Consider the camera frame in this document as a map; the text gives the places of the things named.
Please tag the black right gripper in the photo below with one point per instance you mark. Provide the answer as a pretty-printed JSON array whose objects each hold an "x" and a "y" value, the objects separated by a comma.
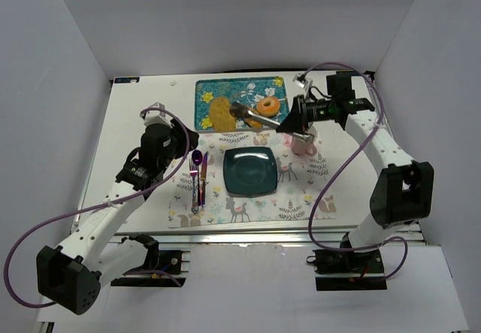
[{"x": 299, "y": 112}]

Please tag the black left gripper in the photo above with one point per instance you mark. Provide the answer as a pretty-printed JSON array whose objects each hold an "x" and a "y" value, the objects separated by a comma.
[{"x": 184, "y": 137}]

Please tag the silver metal tongs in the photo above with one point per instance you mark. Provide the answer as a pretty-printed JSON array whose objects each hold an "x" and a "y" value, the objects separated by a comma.
[{"x": 242, "y": 111}]

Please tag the brown bread slice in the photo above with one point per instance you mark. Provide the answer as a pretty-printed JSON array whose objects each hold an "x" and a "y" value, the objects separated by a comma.
[{"x": 219, "y": 113}]

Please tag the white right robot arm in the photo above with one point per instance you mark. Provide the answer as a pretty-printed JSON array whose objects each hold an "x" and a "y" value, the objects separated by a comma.
[{"x": 403, "y": 192}]

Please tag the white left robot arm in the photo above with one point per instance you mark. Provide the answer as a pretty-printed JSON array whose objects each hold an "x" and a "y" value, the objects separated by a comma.
[{"x": 73, "y": 273}]

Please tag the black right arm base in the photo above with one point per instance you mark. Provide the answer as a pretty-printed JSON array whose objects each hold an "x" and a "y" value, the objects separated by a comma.
[{"x": 343, "y": 272}]

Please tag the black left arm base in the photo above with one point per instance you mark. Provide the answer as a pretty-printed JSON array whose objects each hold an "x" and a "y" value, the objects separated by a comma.
[{"x": 162, "y": 267}]

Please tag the pink ceramic mug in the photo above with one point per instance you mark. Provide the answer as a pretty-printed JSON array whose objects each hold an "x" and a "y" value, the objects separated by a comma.
[{"x": 306, "y": 144}]

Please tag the orange sugared bagel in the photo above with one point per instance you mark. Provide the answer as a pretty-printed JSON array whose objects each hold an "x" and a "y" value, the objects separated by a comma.
[{"x": 268, "y": 107}]

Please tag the purple iridescent spoon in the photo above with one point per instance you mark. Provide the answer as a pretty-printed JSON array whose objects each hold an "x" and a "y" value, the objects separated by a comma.
[{"x": 197, "y": 159}]

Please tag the purple iridescent fork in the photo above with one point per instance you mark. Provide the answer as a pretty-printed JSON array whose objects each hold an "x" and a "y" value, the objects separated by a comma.
[{"x": 193, "y": 174}]

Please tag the orange striped croissant roll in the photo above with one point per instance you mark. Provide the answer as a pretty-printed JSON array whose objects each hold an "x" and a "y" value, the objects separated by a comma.
[{"x": 249, "y": 121}]

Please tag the iridescent table knife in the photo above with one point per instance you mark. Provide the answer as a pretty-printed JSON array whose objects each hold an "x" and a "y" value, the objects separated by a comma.
[{"x": 202, "y": 181}]

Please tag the teal floral tray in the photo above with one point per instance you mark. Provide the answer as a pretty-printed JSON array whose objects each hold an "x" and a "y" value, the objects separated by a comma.
[{"x": 245, "y": 90}]

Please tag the dark teal square plate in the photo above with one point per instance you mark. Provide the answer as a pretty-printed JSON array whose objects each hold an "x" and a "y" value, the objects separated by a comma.
[{"x": 249, "y": 171}]

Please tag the animal print placemat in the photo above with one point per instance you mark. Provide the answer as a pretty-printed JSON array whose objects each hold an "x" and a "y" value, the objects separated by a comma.
[{"x": 299, "y": 181}]

